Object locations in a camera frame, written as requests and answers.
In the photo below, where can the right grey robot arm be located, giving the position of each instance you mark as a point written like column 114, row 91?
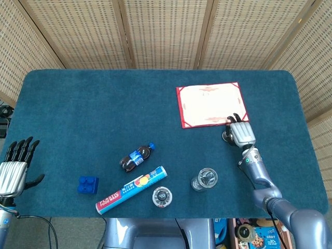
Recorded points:
column 262, row 176

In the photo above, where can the white drink bottle black cap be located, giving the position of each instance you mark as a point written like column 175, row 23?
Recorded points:
column 162, row 196

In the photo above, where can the woven wooden folding screen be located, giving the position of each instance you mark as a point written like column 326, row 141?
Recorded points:
column 166, row 31

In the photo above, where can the red certificate folder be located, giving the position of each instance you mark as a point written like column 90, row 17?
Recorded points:
column 211, row 103

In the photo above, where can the clear glass jar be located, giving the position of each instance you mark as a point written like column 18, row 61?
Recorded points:
column 205, row 179

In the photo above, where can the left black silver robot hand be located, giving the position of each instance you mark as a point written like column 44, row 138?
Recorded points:
column 11, row 176

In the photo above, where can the jar with dark lid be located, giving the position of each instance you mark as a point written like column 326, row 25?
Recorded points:
column 245, row 232

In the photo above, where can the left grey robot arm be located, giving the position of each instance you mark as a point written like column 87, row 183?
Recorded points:
column 5, row 223

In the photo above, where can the grey robot torso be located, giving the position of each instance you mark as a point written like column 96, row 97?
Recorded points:
column 155, row 233

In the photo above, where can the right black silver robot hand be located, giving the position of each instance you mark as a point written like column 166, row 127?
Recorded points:
column 242, row 133

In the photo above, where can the plastic food wrap box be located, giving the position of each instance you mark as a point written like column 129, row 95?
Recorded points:
column 129, row 189

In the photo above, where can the blue snack bag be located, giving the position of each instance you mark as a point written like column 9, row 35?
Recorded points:
column 262, row 240

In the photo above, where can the blue plastic container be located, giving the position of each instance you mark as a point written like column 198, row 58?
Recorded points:
column 220, row 230

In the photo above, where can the blue toy building brick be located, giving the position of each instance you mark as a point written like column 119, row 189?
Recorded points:
column 88, row 184

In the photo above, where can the small cola bottle blue cap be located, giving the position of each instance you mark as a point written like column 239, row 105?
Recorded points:
column 136, row 157

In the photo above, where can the blue table cloth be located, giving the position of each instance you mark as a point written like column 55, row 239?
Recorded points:
column 103, row 109

